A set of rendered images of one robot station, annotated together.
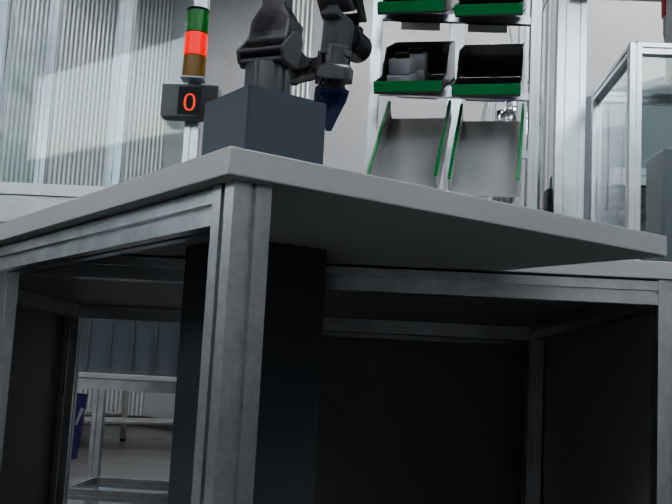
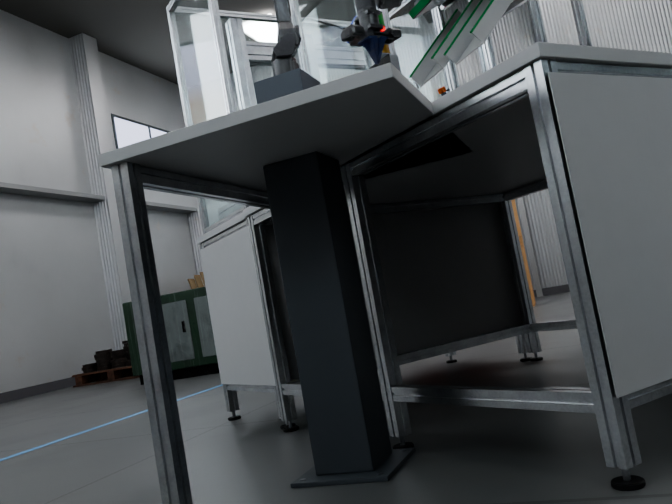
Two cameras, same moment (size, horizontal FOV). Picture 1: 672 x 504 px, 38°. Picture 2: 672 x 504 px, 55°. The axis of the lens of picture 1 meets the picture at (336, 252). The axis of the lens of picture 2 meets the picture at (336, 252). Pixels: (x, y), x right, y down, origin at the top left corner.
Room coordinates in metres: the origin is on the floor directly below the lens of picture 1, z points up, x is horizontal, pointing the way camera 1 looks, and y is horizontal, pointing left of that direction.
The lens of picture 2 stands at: (0.54, -1.35, 0.43)
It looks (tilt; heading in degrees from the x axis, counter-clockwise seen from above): 5 degrees up; 56
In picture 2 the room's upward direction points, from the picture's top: 10 degrees counter-clockwise
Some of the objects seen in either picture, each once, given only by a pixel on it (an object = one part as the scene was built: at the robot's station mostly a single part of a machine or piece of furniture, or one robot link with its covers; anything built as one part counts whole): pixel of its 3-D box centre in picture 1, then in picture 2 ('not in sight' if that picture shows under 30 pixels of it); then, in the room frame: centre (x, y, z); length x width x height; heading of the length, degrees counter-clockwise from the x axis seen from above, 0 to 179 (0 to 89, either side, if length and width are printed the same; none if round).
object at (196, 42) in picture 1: (195, 45); not in sight; (2.02, 0.33, 1.33); 0.05 x 0.05 x 0.05
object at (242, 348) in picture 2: not in sight; (369, 299); (2.39, 1.19, 0.43); 1.39 x 0.63 x 0.86; 177
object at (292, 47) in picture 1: (267, 49); (283, 51); (1.48, 0.13, 1.15); 0.09 x 0.07 x 0.06; 66
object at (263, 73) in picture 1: (267, 84); (286, 71); (1.48, 0.12, 1.09); 0.07 x 0.07 x 0.06; 35
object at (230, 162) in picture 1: (283, 242); (317, 152); (1.50, 0.08, 0.84); 0.90 x 0.70 x 0.03; 35
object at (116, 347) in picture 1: (166, 347); not in sight; (3.97, 0.67, 0.73); 0.62 x 0.42 x 0.23; 87
